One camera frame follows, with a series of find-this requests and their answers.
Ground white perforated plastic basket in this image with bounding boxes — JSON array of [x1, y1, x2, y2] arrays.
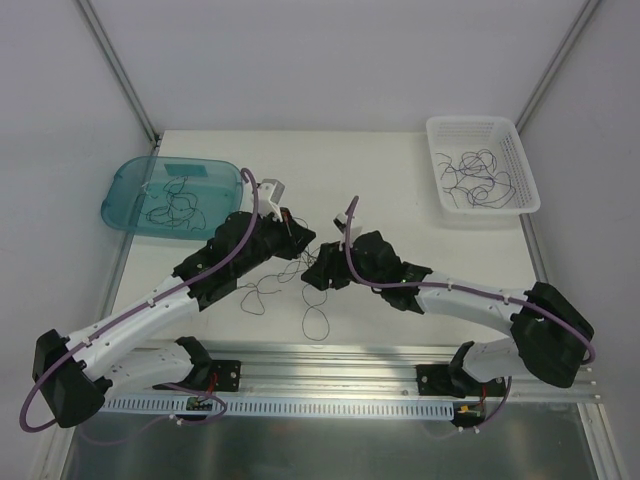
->
[[426, 115, 541, 229]]

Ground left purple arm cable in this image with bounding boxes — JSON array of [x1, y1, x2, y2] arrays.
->
[[18, 167, 261, 434]]

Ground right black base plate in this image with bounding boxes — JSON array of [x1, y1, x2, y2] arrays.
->
[[415, 364, 506, 399]]

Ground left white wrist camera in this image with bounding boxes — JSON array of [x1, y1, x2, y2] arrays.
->
[[254, 179, 285, 222]]

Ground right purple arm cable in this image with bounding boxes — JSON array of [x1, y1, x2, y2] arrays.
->
[[342, 195, 597, 441]]

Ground purple thin cable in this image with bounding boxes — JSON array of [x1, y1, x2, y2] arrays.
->
[[452, 148, 501, 201]]

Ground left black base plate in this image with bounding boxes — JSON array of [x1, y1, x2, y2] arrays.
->
[[205, 360, 242, 393]]

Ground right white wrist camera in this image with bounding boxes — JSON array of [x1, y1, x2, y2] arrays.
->
[[333, 213, 363, 245]]

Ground aluminium frame post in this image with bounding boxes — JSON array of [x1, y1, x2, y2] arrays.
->
[[73, 0, 161, 147], [515, 0, 603, 133]]

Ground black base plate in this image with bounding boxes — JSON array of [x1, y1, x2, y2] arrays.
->
[[205, 360, 242, 393], [415, 364, 506, 399]]

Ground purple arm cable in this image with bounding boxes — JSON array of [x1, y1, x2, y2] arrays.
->
[[342, 195, 597, 441], [18, 167, 261, 434]]

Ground teal translucent plastic bin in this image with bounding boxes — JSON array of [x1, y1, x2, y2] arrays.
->
[[101, 156, 245, 241]]

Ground black cable in teal bin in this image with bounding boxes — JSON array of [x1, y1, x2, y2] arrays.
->
[[146, 174, 209, 234]]

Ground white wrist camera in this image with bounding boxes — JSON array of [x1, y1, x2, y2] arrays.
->
[[254, 179, 285, 222], [333, 213, 363, 245]]

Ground bundle of thin cables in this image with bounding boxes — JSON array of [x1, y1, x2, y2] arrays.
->
[[237, 217, 332, 344]]

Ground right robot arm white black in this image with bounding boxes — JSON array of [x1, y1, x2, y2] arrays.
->
[[302, 231, 595, 398]]

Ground right aluminium frame post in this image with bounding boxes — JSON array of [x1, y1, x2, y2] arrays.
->
[[515, 0, 603, 133]]

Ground white slotted cable duct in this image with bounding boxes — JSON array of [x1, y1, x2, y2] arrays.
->
[[102, 394, 454, 422]]

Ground left aluminium frame post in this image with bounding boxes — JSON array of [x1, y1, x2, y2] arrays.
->
[[73, 0, 161, 147]]

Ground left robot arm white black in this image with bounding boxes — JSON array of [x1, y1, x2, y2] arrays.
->
[[32, 210, 316, 428]]

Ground aluminium mounting rail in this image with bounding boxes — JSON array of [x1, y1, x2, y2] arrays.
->
[[107, 339, 601, 401]]

